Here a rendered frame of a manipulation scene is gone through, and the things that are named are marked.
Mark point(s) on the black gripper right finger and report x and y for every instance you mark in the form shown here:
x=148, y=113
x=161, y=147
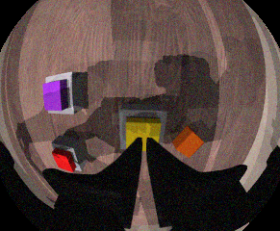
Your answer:
x=176, y=186

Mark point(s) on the yellow button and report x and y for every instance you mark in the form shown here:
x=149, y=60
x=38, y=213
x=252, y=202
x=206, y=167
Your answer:
x=141, y=121

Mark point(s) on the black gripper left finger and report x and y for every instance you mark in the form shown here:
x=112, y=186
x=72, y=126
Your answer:
x=114, y=188

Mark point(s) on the red button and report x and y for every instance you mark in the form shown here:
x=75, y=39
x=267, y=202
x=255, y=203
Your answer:
x=68, y=153

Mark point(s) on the orange block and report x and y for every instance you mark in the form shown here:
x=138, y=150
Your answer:
x=187, y=142

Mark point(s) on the purple button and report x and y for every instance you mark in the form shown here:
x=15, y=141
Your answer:
x=62, y=94

